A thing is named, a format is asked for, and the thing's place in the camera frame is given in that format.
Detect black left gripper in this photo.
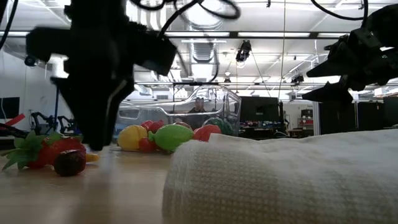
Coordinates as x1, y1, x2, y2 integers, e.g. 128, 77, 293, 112
25, 18, 178, 152

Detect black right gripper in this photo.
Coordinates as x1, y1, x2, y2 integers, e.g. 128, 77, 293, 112
301, 27, 398, 103

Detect yellow toy lemon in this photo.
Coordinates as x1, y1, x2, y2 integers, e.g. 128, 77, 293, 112
117, 124, 149, 152

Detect toy strawberry with big leaves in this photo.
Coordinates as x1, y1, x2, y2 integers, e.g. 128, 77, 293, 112
0, 130, 88, 171

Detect dark red toy cherry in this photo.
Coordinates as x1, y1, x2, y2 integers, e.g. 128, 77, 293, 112
53, 149, 87, 177

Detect green toy lime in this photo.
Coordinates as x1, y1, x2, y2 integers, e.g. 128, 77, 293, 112
147, 123, 195, 154

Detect pink toy peach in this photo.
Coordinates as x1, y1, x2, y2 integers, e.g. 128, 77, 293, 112
174, 121, 194, 130

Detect round red toy fruit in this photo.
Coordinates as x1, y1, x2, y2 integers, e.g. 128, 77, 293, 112
192, 124, 223, 143

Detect clear plastic tupperware container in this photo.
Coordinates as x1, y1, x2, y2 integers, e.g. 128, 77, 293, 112
115, 84, 243, 153

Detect black partition panels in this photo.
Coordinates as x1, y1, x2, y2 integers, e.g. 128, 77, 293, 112
318, 101, 385, 131

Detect shelf with red bins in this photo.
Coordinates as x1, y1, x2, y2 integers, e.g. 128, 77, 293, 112
300, 108, 314, 129

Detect black background robot arms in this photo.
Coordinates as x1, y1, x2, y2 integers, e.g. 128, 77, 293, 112
30, 111, 77, 134

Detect red bar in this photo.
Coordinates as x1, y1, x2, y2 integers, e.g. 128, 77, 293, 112
2, 113, 26, 128

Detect black overhead crossbar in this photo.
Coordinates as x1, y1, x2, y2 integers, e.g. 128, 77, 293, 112
0, 30, 398, 39

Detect white waffle dish towel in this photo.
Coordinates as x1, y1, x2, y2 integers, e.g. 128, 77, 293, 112
161, 128, 398, 224

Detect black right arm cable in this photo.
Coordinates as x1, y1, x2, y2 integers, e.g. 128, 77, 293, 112
312, 0, 371, 29

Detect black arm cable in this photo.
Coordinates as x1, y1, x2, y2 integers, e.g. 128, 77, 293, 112
130, 0, 242, 83
312, 0, 371, 29

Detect black hanging camera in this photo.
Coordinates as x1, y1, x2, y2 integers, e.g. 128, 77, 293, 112
235, 39, 252, 68

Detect dark wall screen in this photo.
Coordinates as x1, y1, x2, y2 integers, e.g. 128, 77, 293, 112
0, 96, 21, 119

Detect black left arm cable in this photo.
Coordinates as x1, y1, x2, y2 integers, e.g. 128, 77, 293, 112
130, 0, 242, 83

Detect silver ventilation duct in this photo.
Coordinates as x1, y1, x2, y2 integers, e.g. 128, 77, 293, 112
186, 18, 223, 78

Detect thin black hanging cable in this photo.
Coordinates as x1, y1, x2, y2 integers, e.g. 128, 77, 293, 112
0, 0, 19, 50

